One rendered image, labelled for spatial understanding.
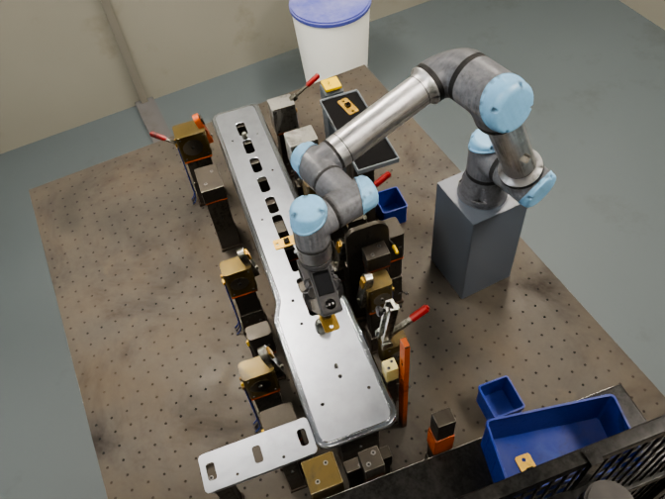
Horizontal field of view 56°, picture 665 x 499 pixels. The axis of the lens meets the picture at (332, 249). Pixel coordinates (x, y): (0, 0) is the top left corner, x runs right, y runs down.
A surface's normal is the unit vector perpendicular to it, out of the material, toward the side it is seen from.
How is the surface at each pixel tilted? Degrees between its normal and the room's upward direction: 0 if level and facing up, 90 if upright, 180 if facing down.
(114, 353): 0
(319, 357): 0
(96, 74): 90
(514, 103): 83
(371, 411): 0
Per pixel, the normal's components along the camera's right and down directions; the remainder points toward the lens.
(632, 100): -0.07, -0.61
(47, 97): 0.44, 0.69
